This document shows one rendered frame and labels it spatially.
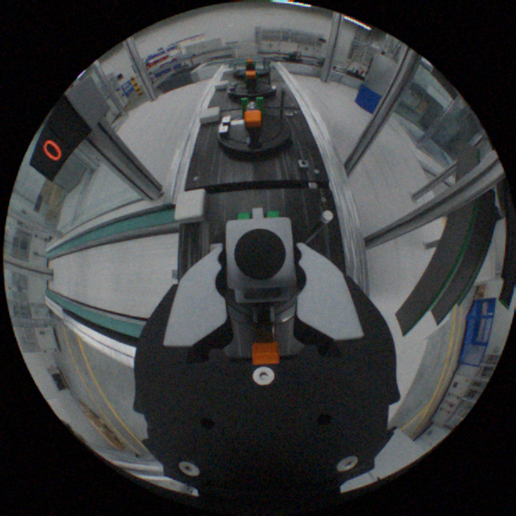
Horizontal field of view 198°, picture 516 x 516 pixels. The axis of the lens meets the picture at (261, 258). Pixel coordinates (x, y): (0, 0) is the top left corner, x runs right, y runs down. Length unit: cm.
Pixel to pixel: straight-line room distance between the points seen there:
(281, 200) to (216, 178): 11
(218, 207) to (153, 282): 19
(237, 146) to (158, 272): 26
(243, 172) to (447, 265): 32
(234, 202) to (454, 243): 30
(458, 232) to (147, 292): 49
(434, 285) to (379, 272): 22
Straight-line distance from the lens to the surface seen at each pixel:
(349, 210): 30
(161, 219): 32
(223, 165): 30
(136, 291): 38
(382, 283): 44
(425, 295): 25
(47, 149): 23
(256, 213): 16
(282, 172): 28
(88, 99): 19
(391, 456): 319
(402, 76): 29
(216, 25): 1065
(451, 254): 23
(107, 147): 25
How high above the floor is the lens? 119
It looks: 81 degrees down
